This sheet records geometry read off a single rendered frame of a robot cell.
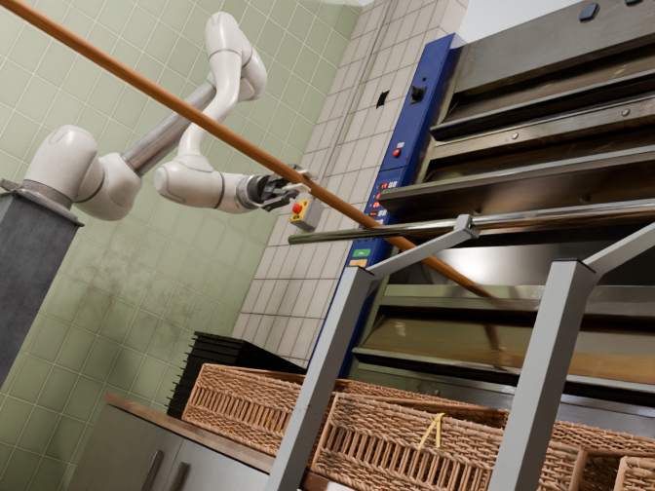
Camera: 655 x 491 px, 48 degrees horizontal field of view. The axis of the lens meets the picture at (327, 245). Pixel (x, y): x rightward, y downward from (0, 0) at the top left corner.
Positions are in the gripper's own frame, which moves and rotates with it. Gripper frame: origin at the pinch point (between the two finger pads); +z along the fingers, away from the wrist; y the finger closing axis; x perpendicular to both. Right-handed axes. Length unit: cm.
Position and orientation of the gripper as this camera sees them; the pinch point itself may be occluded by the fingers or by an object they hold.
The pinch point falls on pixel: (301, 181)
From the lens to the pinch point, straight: 177.5
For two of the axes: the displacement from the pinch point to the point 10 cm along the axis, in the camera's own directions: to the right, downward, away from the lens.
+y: -3.4, 9.0, -2.7
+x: -7.6, -4.3, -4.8
